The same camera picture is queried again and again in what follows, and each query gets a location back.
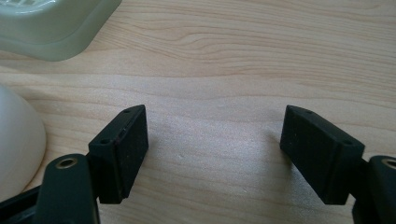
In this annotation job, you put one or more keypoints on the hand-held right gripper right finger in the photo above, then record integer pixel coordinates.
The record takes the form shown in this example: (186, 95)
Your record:
(320, 155)

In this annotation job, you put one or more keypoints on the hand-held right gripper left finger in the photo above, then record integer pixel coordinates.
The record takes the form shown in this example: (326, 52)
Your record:
(123, 161)

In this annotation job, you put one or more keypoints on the white round bowl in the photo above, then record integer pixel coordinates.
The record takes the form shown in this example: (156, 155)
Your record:
(15, 143)

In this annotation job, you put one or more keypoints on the pale green plastic tray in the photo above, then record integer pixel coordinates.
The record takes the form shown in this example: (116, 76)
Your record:
(46, 28)

